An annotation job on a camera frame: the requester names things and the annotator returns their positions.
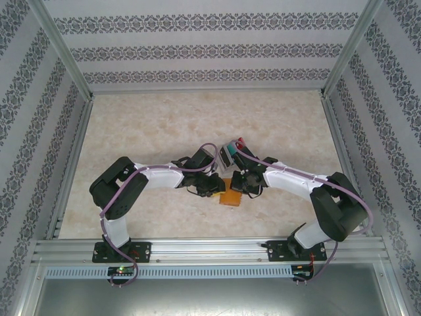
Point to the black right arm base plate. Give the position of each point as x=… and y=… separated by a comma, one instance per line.
x=276, y=251

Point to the teal credit card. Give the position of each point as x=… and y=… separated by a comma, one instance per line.
x=232, y=149

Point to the aluminium side rail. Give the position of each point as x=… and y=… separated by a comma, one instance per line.
x=338, y=141
x=70, y=164

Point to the aluminium frame post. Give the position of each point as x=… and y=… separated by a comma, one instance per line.
x=353, y=49
x=62, y=49

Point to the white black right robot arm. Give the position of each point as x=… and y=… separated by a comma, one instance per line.
x=289, y=177

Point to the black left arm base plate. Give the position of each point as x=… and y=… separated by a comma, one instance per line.
x=144, y=251

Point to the orange leather card holder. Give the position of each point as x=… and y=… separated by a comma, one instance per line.
x=232, y=199

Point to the aluminium mounting rail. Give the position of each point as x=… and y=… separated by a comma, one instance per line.
x=210, y=250

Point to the grey metal sheet panel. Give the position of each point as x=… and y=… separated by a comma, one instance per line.
x=210, y=296

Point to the red credit card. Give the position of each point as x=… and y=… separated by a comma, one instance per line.
x=241, y=142

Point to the small controller board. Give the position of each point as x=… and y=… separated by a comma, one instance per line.
x=121, y=270
x=304, y=271

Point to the dark credit card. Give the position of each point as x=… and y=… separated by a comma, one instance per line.
x=225, y=156

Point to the clear acrylic card stand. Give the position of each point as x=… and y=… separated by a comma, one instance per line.
x=225, y=168

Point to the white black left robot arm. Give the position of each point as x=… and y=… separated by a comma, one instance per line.
x=161, y=174

